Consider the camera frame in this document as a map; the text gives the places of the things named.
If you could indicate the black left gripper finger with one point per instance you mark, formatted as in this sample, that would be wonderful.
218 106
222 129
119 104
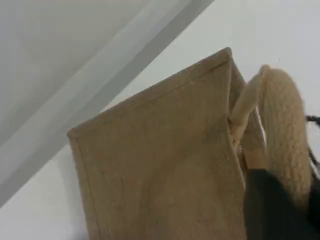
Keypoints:
272 212
315 212

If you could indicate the brown burlap tote bag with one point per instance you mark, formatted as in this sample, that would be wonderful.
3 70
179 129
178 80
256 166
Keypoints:
155 162

